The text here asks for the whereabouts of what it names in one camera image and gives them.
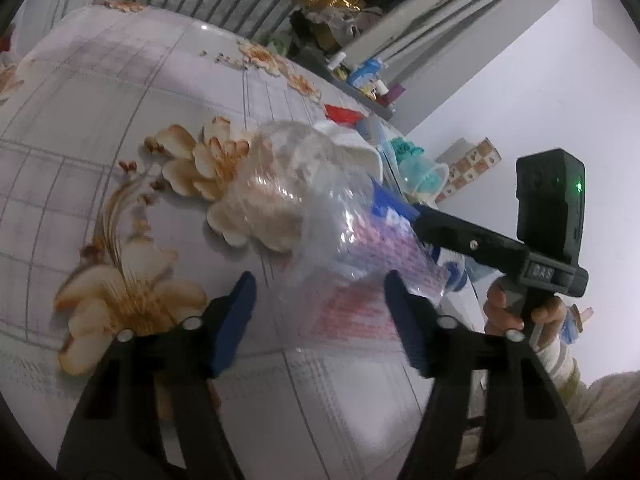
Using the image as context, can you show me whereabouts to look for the tall patterned cardboard box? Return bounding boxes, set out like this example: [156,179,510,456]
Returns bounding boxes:
[435,137,502,206]

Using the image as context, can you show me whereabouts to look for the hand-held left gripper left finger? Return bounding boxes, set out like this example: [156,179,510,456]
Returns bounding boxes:
[56,270,258,480]

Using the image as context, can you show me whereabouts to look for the blue plastic bottle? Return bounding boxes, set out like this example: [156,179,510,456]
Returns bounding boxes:
[347,57,386,88]

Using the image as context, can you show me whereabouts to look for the person's right forearm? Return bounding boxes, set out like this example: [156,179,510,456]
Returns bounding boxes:
[535,332,640,468]

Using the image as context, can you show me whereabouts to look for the person's right hand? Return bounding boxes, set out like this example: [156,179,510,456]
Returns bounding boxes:
[482,280,568,350]

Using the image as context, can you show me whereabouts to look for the blue packet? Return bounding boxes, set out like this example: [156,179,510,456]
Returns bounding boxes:
[370,180,468,292]

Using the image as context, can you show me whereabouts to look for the red wrapper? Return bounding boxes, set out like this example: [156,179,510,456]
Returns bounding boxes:
[324,104,363,127]

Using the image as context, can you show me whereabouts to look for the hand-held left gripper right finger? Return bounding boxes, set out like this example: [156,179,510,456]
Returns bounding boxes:
[384,270,587,480]

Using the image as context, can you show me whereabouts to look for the grey cabinet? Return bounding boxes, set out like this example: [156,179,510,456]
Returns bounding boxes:
[295,45,401,121]

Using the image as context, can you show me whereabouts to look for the grey curtain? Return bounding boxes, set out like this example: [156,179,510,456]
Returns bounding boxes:
[345,0,561,66]

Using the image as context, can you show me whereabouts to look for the teal item in clear cup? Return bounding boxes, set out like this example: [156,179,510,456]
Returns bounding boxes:
[390,137,449,197]

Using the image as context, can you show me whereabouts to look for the floral tablecloth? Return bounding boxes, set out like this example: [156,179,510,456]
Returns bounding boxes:
[0,2,501,480]

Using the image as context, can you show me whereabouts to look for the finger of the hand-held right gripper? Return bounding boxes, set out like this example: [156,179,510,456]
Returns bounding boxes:
[412,204,531,279]

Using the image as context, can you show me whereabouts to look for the clear plastic bag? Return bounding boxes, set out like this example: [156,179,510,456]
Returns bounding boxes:
[210,120,451,348]

